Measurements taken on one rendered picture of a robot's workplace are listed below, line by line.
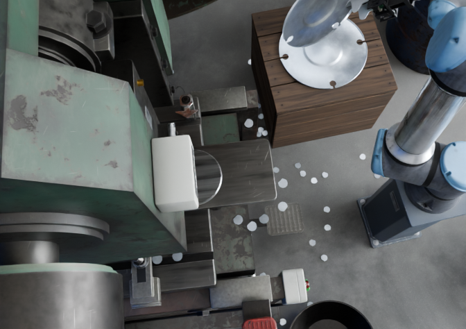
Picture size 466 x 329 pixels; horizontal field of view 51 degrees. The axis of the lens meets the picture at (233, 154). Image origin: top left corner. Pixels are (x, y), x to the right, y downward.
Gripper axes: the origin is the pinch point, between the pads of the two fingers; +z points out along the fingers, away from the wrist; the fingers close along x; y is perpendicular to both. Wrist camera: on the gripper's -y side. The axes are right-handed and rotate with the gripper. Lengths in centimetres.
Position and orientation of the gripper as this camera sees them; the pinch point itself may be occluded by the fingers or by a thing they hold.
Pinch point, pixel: (351, 3)
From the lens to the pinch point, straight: 156.9
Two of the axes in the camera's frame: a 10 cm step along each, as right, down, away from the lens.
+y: -2.1, 9.3, -3.0
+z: -6.7, 0.9, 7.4
